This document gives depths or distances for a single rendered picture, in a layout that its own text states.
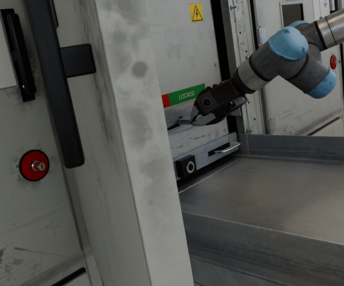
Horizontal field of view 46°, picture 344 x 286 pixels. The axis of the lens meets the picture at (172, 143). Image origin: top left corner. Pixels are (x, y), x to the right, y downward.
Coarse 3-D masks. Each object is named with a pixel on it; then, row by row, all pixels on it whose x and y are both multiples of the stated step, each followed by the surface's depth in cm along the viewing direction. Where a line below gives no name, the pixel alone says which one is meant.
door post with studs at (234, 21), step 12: (228, 0) 122; (240, 0) 126; (228, 12) 125; (240, 12) 126; (228, 24) 127; (240, 24) 126; (228, 36) 128; (240, 36) 126; (228, 48) 129; (240, 48) 127; (228, 60) 130; (240, 60) 127; (252, 96) 132; (240, 108) 134; (252, 108) 133; (240, 120) 133; (252, 120) 133; (240, 132) 135; (252, 132) 133
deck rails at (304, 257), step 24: (264, 144) 127; (288, 144) 121; (312, 144) 116; (336, 144) 111; (192, 216) 76; (192, 240) 78; (216, 240) 74; (240, 240) 70; (264, 240) 66; (288, 240) 63; (312, 240) 60; (264, 264) 67; (288, 264) 64; (312, 264) 61; (336, 264) 58
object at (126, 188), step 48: (48, 0) 25; (96, 0) 23; (144, 0) 24; (48, 48) 26; (96, 48) 25; (144, 48) 24; (48, 96) 26; (96, 96) 30; (144, 96) 25; (96, 144) 37; (144, 144) 25; (96, 192) 47; (144, 192) 26; (96, 240) 64; (144, 240) 26
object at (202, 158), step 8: (224, 136) 128; (208, 144) 122; (216, 144) 125; (224, 144) 128; (192, 152) 117; (200, 152) 119; (208, 152) 122; (176, 160) 112; (200, 160) 119; (208, 160) 122; (176, 168) 112; (200, 168) 120; (176, 176) 112
